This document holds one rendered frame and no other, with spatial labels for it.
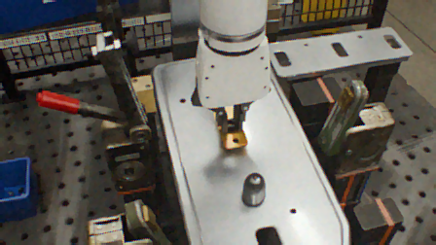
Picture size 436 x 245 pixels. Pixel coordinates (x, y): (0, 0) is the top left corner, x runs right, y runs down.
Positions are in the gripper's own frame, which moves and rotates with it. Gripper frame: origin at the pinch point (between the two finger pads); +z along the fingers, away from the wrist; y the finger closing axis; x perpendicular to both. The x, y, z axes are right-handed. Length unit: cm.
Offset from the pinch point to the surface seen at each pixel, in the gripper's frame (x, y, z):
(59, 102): -0.8, -23.8, -9.9
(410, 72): 101, 129, 103
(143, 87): 6.7, -12.3, -2.9
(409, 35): 131, 147, 103
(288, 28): 55, 33, 27
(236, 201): -12.9, -2.6, 3.6
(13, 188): 21, -46, 33
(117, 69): -1.8, -15.4, -14.6
